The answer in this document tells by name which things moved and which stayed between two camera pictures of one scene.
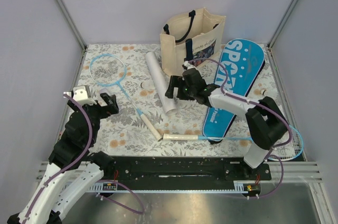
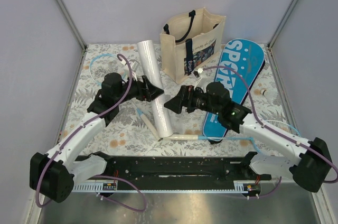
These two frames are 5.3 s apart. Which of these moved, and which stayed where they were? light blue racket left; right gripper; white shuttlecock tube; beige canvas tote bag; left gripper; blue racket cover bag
Moved: white shuttlecock tube; left gripper; right gripper
Stayed: blue racket cover bag; beige canvas tote bag; light blue racket left
